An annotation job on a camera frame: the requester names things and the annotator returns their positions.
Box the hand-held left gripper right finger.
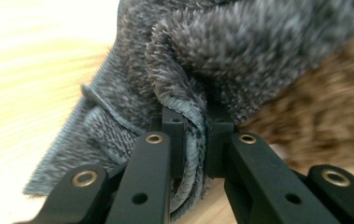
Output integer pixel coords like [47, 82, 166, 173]
[206, 104, 341, 224]

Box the grey fluffy towel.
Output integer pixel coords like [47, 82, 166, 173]
[23, 0, 354, 222]

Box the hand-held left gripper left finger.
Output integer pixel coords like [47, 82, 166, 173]
[106, 105, 187, 224]

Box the brown teddy bear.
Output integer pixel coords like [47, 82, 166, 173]
[236, 27, 354, 175]

